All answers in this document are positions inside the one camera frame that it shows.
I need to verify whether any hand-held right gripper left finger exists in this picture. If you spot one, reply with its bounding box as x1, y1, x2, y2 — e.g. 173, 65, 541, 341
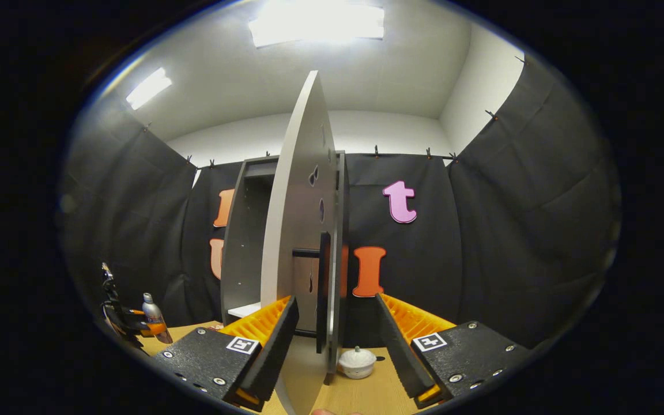
150, 295, 300, 413

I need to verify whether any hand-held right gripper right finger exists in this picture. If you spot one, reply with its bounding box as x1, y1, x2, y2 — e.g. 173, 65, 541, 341
375, 293, 531, 410

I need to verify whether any silver bottle with orange label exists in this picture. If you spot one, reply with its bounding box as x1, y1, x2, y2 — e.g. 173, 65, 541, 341
142, 293, 174, 345

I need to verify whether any black cabinet door handle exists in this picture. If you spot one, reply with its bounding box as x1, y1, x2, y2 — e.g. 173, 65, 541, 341
293, 232, 331, 353

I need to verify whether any grey cabinet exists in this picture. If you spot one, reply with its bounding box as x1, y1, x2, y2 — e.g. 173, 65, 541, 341
221, 151, 349, 386

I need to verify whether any beige cabinet door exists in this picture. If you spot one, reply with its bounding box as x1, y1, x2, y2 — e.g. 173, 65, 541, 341
260, 70, 338, 415

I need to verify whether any white lidded ceramic jar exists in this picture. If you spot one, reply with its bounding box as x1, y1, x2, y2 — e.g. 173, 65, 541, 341
338, 346, 377, 379

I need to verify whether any black backdrop cloth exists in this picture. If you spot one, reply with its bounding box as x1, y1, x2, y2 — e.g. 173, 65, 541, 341
58, 55, 621, 352

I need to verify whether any small ceiling light panel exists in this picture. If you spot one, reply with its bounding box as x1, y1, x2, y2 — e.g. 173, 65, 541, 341
126, 68, 172, 110

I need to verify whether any large ceiling light panel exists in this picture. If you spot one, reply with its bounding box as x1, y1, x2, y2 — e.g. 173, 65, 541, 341
248, 0, 384, 47

